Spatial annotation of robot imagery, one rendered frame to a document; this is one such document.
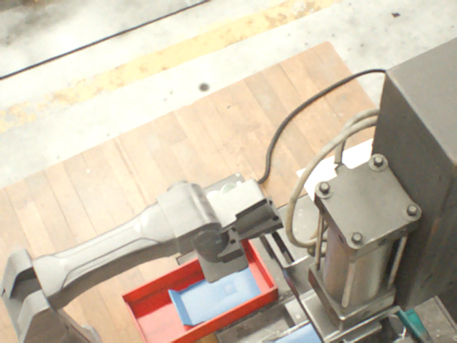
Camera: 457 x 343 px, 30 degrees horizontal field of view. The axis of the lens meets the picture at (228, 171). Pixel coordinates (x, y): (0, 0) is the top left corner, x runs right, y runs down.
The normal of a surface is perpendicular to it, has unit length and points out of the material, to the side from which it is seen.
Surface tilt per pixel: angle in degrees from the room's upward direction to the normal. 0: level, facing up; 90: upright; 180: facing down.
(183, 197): 0
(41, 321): 90
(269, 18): 0
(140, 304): 0
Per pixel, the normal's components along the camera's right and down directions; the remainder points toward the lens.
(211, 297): -0.06, -0.48
